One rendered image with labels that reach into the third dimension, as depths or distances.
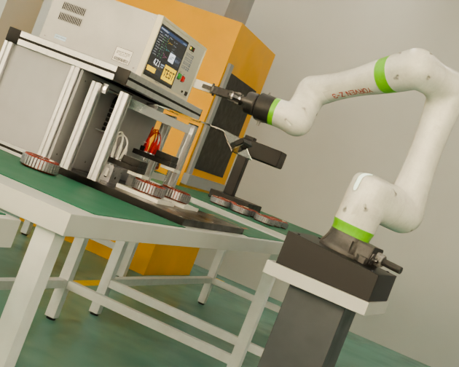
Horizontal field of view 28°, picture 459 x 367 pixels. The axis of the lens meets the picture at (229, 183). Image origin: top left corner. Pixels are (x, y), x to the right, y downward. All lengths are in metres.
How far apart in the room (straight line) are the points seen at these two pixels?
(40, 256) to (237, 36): 4.80
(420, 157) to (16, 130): 1.24
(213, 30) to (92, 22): 3.75
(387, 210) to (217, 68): 4.02
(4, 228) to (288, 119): 1.59
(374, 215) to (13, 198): 1.15
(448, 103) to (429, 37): 5.44
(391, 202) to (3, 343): 1.25
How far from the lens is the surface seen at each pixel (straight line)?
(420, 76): 2.75
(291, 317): 2.70
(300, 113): 2.95
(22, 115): 2.90
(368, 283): 2.58
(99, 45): 2.96
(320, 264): 2.62
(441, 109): 2.86
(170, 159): 3.11
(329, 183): 8.18
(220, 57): 6.63
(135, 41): 2.92
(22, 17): 7.08
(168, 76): 3.07
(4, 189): 1.99
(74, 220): 1.94
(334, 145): 8.21
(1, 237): 1.53
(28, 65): 2.92
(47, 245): 1.97
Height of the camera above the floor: 0.96
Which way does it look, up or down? 1 degrees down
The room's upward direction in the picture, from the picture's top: 21 degrees clockwise
